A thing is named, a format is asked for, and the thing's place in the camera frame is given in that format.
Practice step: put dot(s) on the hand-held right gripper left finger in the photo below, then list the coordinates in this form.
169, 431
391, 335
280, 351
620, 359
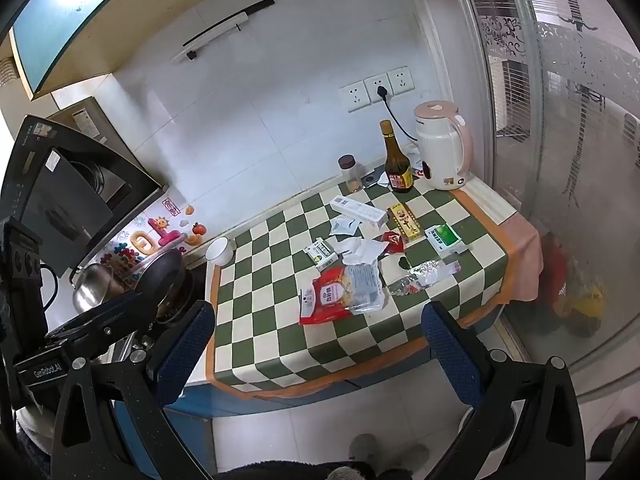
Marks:
187, 347

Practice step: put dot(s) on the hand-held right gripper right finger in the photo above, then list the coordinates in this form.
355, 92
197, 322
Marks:
450, 355

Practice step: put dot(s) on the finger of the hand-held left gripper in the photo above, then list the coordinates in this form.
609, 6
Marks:
95, 321

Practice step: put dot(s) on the clear plastic wrapper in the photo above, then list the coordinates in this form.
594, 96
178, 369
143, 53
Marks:
425, 277

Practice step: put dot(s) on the green white medicine box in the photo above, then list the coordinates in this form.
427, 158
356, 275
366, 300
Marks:
442, 237

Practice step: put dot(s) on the red sachet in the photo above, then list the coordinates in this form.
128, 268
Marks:
393, 241

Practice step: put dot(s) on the red clear noodle bag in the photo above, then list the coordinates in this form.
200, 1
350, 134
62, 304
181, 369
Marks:
330, 300

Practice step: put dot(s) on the white paper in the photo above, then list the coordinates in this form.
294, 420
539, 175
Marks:
362, 250

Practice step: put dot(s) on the yellow carton box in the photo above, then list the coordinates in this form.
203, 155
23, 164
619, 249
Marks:
406, 222

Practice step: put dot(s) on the small green white box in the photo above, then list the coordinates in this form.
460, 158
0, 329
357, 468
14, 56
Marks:
321, 253

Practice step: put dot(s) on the white sachet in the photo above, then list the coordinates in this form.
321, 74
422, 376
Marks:
345, 227

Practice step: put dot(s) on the long white carton box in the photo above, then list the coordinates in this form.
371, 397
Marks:
357, 210

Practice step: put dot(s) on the steel pot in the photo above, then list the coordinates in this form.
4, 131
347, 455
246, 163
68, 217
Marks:
95, 285

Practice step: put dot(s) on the black frying pan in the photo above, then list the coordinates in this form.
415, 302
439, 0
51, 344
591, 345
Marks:
160, 270

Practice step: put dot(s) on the green white checkered tablecloth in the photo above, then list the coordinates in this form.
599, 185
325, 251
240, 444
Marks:
280, 310

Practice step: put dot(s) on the white bowl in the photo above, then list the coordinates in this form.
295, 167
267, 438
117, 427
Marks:
220, 251

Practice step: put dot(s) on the pink cloth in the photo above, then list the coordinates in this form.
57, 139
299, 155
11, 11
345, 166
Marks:
525, 255

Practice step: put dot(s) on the grey slipper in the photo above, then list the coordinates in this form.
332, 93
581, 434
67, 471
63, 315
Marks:
365, 447

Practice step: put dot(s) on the black range hood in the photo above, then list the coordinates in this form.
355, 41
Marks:
60, 195

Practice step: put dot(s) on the yellow bag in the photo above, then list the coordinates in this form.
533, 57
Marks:
585, 305

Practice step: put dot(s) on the dark glass sauce bottle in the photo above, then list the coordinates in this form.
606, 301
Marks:
397, 170

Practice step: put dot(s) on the white pink electric kettle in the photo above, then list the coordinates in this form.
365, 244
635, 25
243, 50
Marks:
440, 155

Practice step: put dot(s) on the small spice jar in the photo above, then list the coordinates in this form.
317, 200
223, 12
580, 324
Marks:
351, 175

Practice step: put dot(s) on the glass sliding door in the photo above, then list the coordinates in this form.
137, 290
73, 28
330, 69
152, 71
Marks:
565, 135

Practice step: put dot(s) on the colourful wall stickers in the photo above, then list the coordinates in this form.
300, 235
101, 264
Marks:
145, 240

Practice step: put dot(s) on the white wall socket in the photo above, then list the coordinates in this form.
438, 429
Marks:
401, 80
354, 97
375, 85

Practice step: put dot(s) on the teal wall cabinet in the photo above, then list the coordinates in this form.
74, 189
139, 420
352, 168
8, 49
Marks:
60, 25

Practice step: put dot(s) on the white black wall rail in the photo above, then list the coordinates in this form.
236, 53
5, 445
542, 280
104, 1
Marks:
220, 27

